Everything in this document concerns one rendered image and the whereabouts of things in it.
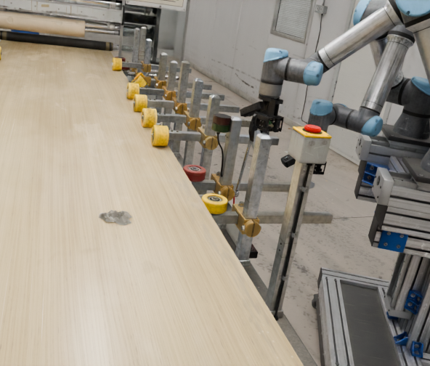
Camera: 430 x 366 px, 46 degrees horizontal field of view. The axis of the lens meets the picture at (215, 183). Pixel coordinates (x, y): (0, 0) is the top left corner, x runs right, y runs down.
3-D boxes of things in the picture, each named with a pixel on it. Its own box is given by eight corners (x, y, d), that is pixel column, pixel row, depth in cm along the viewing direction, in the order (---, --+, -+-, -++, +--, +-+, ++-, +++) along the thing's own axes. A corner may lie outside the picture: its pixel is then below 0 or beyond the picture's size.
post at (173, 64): (165, 149, 274) (176, 60, 256) (167, 151, 270) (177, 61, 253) (159, 148, 272) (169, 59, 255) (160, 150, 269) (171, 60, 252)
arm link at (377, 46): (402, 112, 215) (383, 17, 173) (371, 103, 224) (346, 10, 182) (416, 91, 218) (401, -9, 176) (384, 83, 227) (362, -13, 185)
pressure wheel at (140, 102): (146, 91, 236) (148, 104, 232) (144, 103, 243) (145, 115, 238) (134, 90, 234) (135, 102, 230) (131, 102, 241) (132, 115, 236)
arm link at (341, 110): (356, 128, 188) (341, 131, 181) (330, 120, 195) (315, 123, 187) (361, 107, 185) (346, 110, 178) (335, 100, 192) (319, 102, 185)
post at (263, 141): (241, 273, 164) (267, 132, 146) (245, 279, 161) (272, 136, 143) (231, 273, 163) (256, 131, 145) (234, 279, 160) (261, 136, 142)
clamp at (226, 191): (221, 186, 186) (224, 173, 184) (233, 201, 174) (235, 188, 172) (208, 186, 184) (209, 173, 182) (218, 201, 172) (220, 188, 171)
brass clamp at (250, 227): (245, 217, 164) (248, 203, 163) (261, 237, 153) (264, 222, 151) (228, 217, 162) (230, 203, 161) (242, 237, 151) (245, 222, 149)
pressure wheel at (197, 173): (198, 192, 183) (203, 163, 179) (204, 202, 176) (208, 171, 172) (177, 192, 181) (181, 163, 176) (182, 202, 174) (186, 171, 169)
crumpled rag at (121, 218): (136, 216, 135) (136, 208, 134) (129, 226, 129) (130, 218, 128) (104, 210, 136) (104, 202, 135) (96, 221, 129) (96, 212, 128)
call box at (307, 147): (311, 157, 125) (318, 127, 122) (325, 167, 119) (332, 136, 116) (286, 156, 123) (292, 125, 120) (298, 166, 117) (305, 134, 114)
